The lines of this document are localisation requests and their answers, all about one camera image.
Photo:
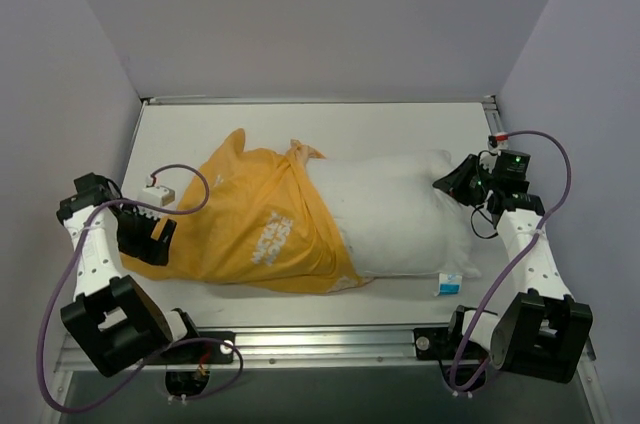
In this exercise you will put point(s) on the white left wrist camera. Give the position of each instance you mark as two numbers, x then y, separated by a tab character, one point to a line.
154	198

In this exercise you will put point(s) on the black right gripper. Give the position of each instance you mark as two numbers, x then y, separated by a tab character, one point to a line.
466	183

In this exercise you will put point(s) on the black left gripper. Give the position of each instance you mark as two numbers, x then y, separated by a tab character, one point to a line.
145	236

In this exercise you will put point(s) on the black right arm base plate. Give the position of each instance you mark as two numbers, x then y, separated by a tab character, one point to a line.
435	343

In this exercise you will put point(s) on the white pillow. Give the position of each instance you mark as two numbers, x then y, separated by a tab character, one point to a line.
392	220

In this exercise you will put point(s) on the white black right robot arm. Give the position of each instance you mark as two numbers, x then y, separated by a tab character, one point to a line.
544	330

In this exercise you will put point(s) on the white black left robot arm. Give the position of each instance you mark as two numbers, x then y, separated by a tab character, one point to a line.
113	320

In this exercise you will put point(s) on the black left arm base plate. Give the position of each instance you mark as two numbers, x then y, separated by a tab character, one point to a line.
209	348

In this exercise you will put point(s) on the orange pillowcase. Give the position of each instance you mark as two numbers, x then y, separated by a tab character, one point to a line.
253	217

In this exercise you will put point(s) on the blue white pillow label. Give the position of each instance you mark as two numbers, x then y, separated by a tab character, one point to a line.
449	284

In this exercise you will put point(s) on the aluminium front rail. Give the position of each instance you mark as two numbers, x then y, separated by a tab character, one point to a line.
316	346

